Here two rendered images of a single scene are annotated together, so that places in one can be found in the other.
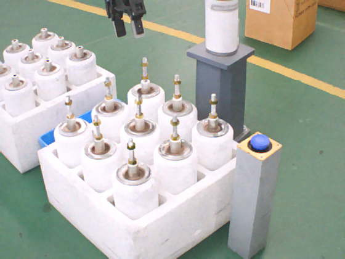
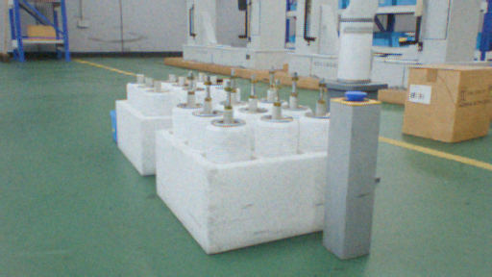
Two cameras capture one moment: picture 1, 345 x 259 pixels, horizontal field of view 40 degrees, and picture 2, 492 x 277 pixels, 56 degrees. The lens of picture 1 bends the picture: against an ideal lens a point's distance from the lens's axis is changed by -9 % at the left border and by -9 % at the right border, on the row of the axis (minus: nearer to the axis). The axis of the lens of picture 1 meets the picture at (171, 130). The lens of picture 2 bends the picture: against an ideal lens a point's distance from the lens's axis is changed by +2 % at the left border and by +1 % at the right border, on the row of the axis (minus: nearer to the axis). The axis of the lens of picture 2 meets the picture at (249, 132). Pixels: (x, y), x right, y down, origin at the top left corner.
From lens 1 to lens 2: 0.54 m
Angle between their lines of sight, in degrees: 26
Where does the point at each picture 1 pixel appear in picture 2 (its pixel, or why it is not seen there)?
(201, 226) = (294, 212)
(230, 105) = not seen: hidden behind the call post
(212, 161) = (314, 145)
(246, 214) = (339, 186)
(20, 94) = (159, 96)
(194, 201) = (286, 169)
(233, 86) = not seen: hidden behind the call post
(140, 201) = (227, 145)
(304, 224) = (429, 248)
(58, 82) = (199, 99)
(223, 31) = (354, 56)
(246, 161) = (337, 113)
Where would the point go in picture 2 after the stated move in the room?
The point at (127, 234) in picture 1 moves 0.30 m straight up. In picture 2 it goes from (205, 174) to (204, 16)
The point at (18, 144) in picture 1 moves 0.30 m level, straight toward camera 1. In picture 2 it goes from (145, 142) to (130, 172)
